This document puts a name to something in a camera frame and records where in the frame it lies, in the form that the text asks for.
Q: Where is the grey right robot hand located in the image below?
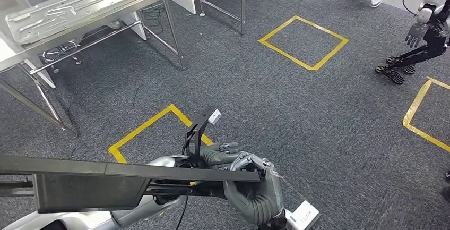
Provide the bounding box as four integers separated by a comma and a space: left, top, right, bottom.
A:
223, 151, 285, 211

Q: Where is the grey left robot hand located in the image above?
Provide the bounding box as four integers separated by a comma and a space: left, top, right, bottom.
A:
200, 142, 243, 169

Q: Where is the black plastic plate bracket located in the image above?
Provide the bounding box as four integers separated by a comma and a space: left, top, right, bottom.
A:
0, 155, 262, 214

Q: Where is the stamped sheet metal panel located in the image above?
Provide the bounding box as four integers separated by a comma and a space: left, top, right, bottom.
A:
5, 0, 162, 45

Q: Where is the black silver humanoid robot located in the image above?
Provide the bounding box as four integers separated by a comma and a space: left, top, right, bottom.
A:
374, 0, 450, 85

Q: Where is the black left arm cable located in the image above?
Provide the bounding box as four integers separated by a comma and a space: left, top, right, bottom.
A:
175, 194, 189, 230

